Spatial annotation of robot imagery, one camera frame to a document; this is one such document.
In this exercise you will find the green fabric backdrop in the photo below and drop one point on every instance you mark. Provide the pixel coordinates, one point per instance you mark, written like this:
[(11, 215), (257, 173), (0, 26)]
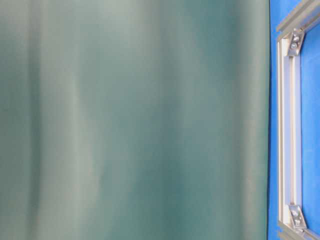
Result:
[(134, 119)]

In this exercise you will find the aluminium extrusion frame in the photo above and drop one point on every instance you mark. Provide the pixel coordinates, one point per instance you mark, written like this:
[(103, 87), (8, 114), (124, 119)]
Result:
[(305, 16)]

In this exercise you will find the lower metal corner bracket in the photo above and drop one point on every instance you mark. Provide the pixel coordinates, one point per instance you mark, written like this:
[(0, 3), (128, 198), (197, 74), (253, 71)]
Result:
[(296, 217)]

